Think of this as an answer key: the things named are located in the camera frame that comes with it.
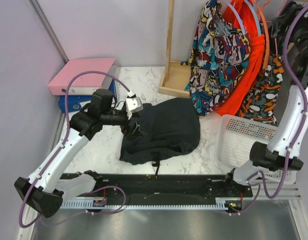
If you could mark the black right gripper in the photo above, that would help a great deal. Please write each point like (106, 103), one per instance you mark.
(280, 23)

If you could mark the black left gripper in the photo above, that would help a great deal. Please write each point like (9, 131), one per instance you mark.
(135, 132)

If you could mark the dark navy shorts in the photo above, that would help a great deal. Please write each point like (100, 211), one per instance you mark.
(163, 131)

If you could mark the orange hanger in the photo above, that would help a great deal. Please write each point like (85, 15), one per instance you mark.
(266, 33)

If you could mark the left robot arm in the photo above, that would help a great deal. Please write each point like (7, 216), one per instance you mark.
(42, 190)

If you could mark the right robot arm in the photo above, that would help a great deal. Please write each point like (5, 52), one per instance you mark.
(282, 151)

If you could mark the light blue hanger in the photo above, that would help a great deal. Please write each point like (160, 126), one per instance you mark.
(254, 16)

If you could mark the orange shorts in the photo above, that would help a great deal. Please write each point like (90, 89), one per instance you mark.
(257, 49)

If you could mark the lilac hanger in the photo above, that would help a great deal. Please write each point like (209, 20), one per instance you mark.
(236, 14)

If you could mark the comic print shorts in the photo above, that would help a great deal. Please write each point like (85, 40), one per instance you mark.
(219, 57)

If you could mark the camouflage print shorts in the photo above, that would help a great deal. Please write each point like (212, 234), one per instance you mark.
(260, 101)

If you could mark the blue binder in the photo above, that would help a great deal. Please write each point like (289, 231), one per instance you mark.
(76, 102)

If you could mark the wooden clothes rack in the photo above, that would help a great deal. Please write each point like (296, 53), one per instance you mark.
(176, 74)

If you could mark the white plastic basket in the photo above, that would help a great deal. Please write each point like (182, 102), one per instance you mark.
(234, 140)

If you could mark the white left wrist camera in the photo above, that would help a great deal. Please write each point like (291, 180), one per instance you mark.
(133, 105)

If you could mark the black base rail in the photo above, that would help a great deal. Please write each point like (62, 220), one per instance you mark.
(149, 189)

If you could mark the white cable duct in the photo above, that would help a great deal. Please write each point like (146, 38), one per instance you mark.
(92, 204)

